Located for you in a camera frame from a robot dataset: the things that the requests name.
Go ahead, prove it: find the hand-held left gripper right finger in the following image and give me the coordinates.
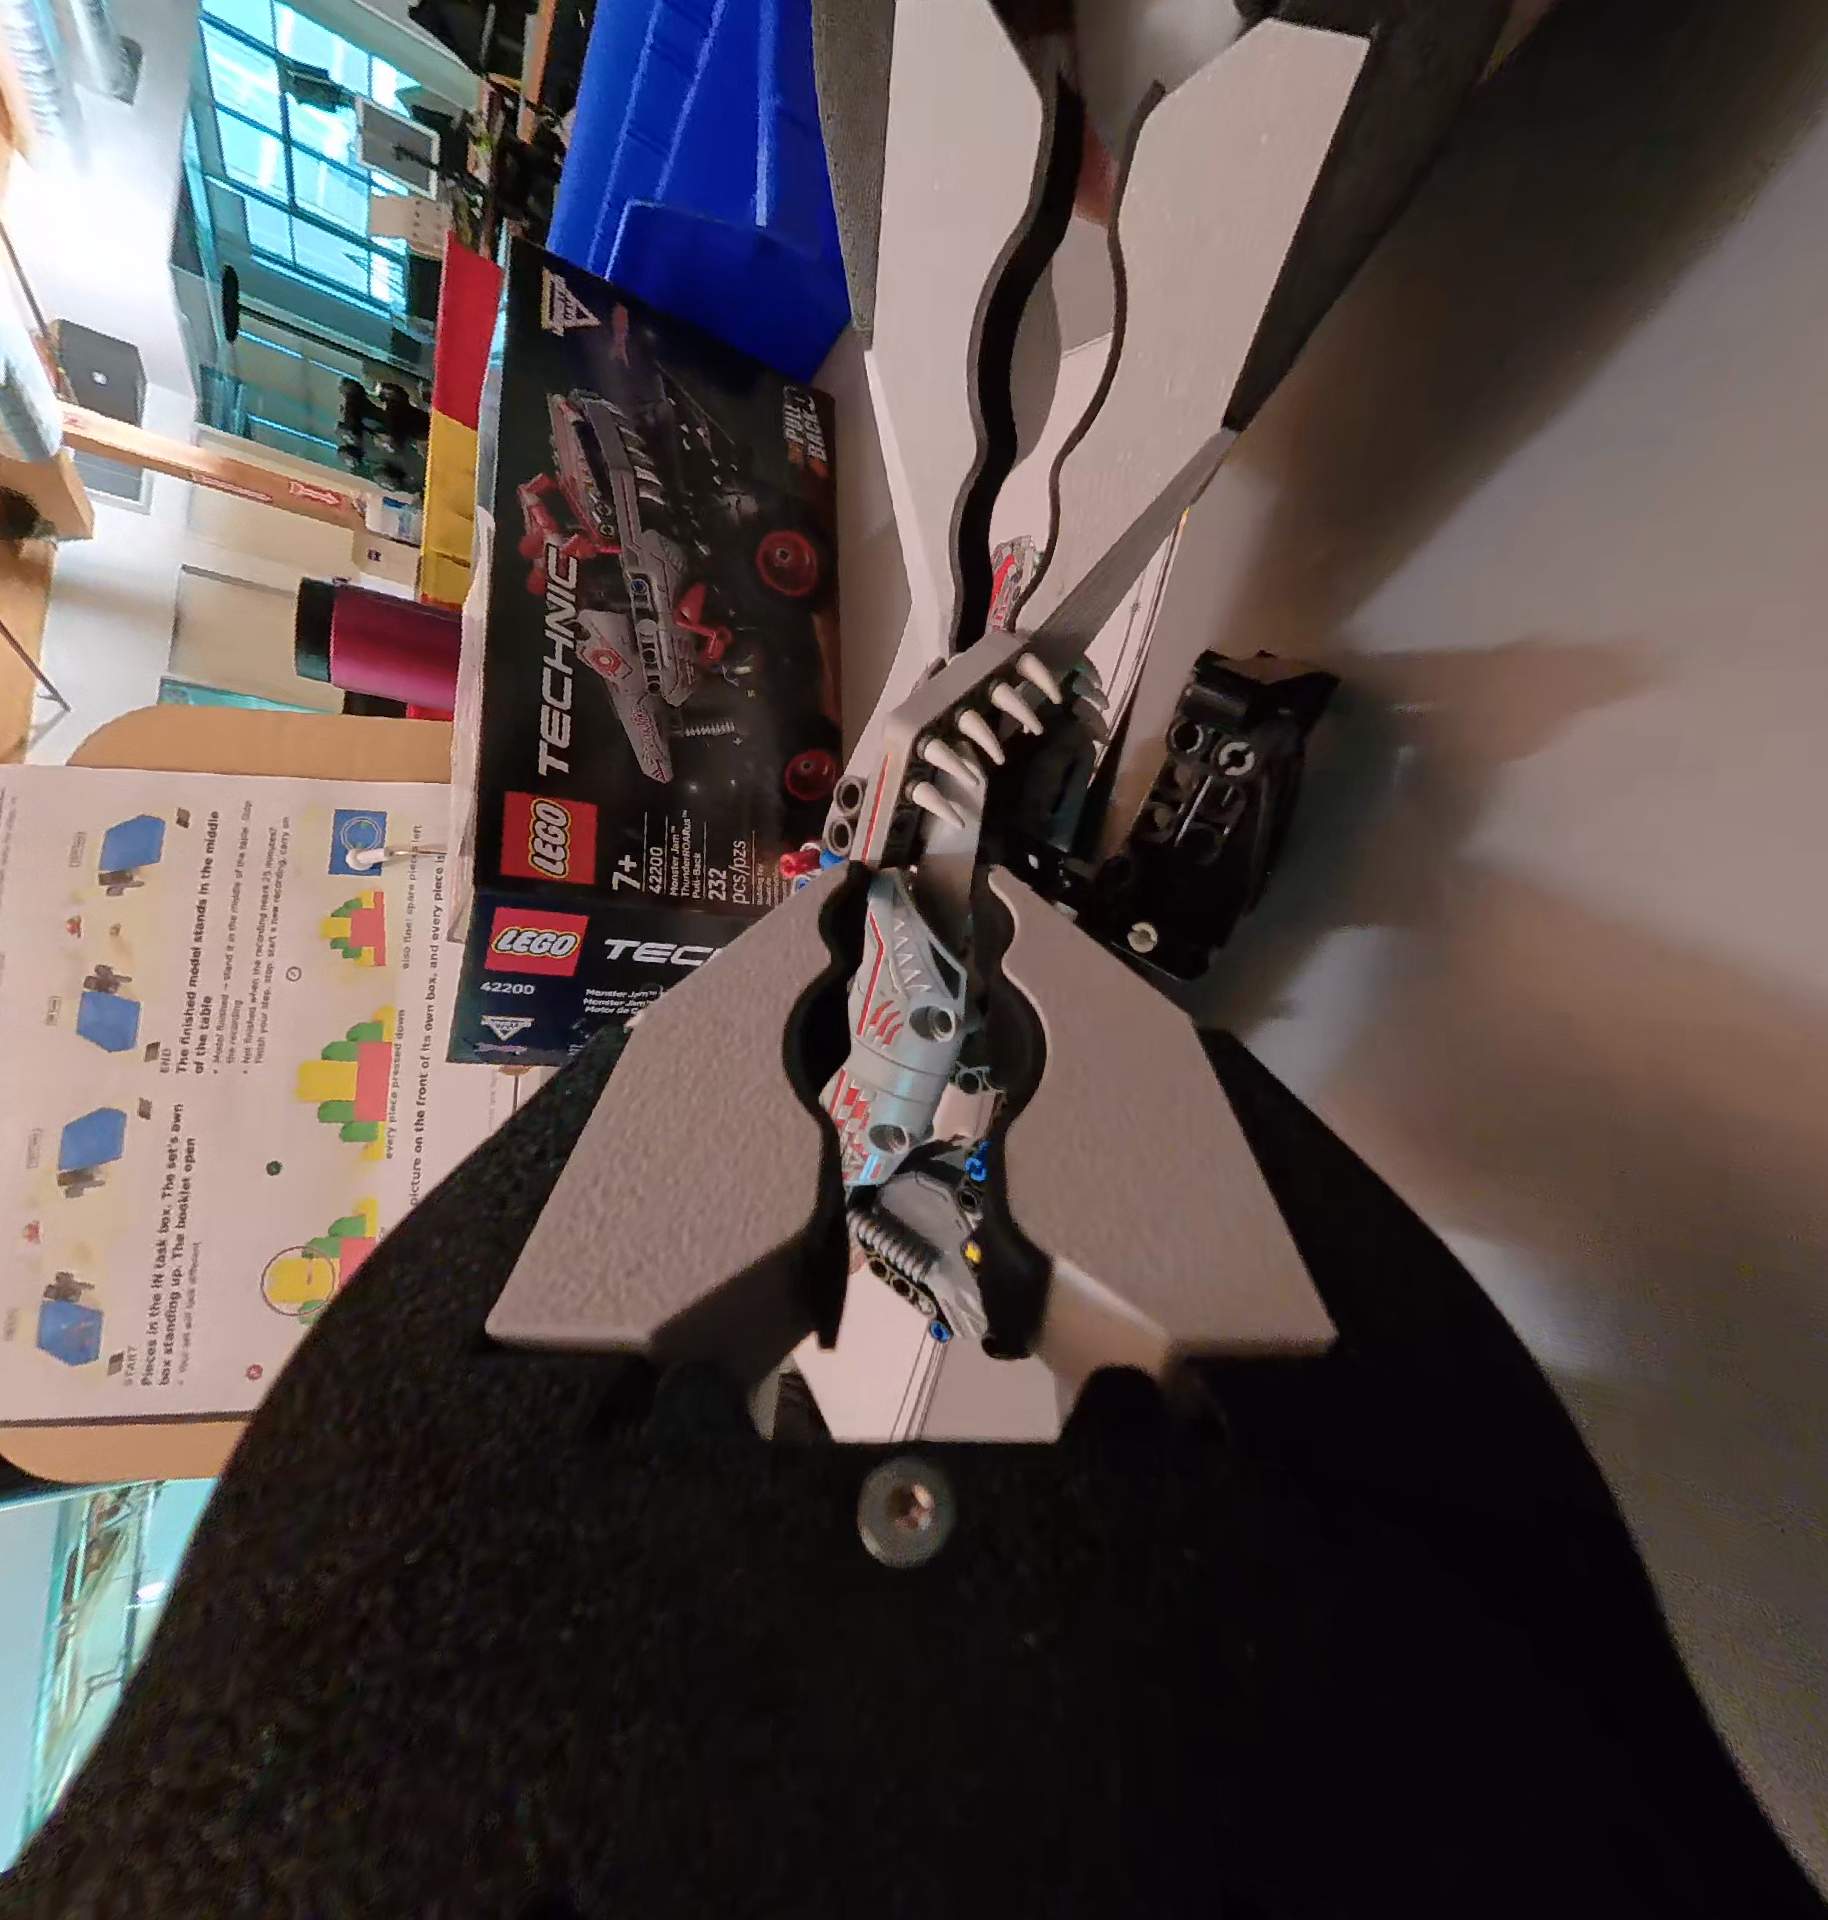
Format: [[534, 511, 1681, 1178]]
[[985, 867, 1340, 1433]]

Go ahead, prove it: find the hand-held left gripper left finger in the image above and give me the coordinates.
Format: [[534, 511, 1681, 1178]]
[[487, 861, 863, 1403]]

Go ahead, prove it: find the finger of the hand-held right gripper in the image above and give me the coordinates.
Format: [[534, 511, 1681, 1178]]
[[857, 0, 1078, 663], [997, 20, 1374, 653]]

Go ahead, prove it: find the grey red toy brick model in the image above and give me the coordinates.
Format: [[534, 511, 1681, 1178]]
[[776, 636, 1118, 1344]]

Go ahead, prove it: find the black toy brick chassis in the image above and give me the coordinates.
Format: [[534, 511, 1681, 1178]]
[[1087, 648, 1344, 978]]

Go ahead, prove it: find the blue plastic bin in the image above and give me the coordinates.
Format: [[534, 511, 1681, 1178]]
[[546, 0, 854, 334]]

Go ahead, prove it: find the white building instruction booklet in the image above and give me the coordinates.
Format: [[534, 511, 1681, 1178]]
[[749, 500, 1194, 1444]]

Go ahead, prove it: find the black toy set box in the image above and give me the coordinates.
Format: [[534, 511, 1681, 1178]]
[[446, 237, 860, 1069]]

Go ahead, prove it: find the red yellow box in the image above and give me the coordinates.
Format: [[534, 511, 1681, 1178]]
[[416, 229, 515, 603]]

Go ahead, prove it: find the printed instruction sheet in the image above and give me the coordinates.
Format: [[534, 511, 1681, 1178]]
[[0, 763, 473, 1425]]

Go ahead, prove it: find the maroon black tumbler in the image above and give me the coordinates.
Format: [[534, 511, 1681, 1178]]
[[293, 578, 465, 720]]

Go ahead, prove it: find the black cube device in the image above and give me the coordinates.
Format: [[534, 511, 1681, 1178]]
[[56, 320, 147, 424]]

